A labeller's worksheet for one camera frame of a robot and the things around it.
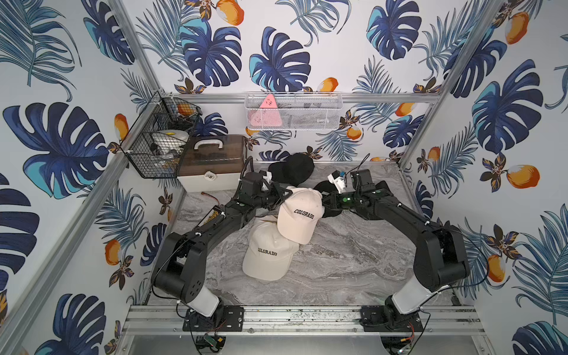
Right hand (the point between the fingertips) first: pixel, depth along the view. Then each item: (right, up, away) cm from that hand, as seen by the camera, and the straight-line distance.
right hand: (320, 201), depth 87 cm
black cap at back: (-10, +14, +27) cm, 32 cm away
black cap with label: (+2, +6, -4) cm, 8 cm away
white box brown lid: (-45, +16, +8) cm, 49 cm away
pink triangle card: (-21, +35, +2) cm, 41 cm away
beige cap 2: (-20, -19, -5) cm, 28 cm away
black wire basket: (-63, +20, -4) cm, 66 cm away
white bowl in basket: (-55, +22, -8) cm, 60 cm away
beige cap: (-9, -4, -6) cm, 12 cm away
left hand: (-11, +5, -6) cm, 14 cm away
